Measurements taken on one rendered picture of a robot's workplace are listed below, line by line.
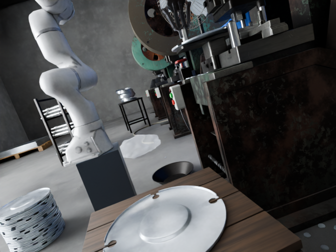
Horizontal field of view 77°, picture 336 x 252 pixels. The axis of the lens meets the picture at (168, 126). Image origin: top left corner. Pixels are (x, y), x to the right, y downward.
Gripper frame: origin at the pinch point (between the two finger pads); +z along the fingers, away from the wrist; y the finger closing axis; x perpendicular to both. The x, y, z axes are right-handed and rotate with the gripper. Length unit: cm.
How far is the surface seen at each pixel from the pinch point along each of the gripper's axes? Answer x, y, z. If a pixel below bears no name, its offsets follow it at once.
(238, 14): 3.0, -24.8, -2.7
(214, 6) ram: 4.7, -14.3, -8.0
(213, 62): 5.0, -8.2, 13.8
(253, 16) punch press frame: -15.7, -43.0, -3.5
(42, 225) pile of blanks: -18, 99, 70
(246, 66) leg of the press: 27.5, -10.3, 18.7
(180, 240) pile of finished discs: 59, 28, 47
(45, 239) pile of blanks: -17, 100, 78
